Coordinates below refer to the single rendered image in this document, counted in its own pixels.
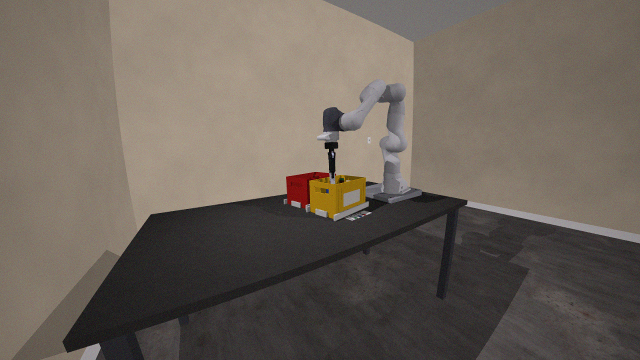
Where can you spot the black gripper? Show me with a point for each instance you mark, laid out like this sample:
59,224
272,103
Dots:
331,159

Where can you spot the white paper strip with colored marks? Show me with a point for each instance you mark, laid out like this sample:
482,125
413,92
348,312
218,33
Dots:
358,215

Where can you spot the red crate with dividers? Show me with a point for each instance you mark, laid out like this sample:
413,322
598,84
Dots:
298,187

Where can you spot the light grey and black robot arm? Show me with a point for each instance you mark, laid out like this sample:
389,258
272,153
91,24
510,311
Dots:
334,121

